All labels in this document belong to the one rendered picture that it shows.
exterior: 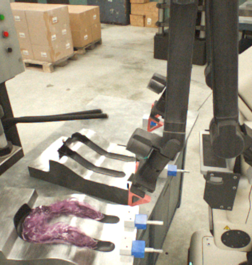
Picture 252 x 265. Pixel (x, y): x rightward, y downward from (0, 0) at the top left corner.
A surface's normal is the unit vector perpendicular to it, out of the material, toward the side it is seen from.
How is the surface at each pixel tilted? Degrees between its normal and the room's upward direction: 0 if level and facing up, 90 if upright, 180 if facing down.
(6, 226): 0
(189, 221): 0
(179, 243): 0
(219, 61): 90
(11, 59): 90
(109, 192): 90
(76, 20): 90
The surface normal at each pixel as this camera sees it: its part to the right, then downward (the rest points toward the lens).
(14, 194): -0.03, -0.84
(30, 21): -0.44, 0.33
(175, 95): -0.25, 0.52
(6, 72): 0.91, 0.19
